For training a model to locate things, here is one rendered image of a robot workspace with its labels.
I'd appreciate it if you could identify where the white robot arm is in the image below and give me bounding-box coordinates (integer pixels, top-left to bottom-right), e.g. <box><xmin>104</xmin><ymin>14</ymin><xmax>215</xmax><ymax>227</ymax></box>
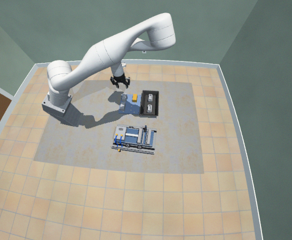
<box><xmin>47</xmin><ymin>13</ymin><xmax>176</xmax><ymax>107</ymax></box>

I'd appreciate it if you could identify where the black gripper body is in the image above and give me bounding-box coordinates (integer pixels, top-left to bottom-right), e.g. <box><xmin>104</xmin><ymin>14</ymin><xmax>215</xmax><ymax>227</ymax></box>
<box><xmin>113</xmin><ymin>73</ymin><xmax>126</xmax><ymax>83</ymax></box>

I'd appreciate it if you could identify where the yellow rectangular block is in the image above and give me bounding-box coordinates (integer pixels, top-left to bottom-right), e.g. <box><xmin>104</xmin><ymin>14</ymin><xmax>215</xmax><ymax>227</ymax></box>
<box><xmin>132</xmin><ymin>94</ymin><xmax>138</xmax><ymax>103</ymax></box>

